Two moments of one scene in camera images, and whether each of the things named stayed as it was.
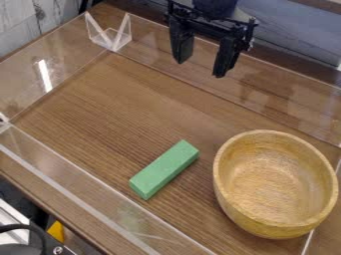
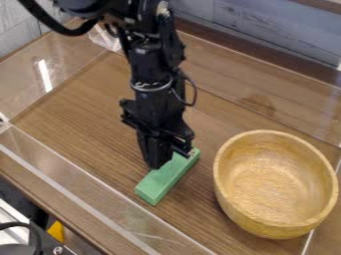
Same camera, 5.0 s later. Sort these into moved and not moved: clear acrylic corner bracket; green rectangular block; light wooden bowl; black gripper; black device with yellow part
Moved: black gripper; green rectangular block
Not moved: black device with yellow part; light wooden bowl; clear acrylic corner bracket
